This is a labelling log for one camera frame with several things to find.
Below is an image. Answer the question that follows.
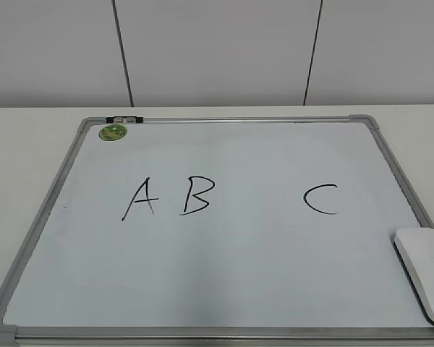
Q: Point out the black silver hanging clip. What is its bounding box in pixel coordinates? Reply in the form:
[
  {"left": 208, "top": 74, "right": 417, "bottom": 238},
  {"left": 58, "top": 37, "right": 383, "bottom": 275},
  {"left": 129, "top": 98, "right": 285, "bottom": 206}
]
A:
[{"left": 105, "top": 116, "right": 144, "bottom": 124}]

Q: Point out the white framed whiteboard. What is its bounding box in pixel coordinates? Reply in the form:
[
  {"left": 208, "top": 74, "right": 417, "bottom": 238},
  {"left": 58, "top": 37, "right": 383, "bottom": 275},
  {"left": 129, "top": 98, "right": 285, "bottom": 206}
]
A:
[{"left": 0, "top": 115, "right": 434, "bottom": 346}]

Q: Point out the white whiteboard eraser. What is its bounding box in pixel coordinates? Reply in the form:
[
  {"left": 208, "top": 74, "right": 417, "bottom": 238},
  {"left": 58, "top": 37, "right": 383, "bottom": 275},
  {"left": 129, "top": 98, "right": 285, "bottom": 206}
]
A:
[{"left": 394, "top": 228, "right": 434, "bottom": 322}]

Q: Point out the green round magnet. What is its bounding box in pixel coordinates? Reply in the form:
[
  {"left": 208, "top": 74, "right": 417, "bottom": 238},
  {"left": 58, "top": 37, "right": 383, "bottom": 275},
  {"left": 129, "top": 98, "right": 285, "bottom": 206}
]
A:
[{"left": 98, "top": 124, "right": 127, "bottom": 142}]

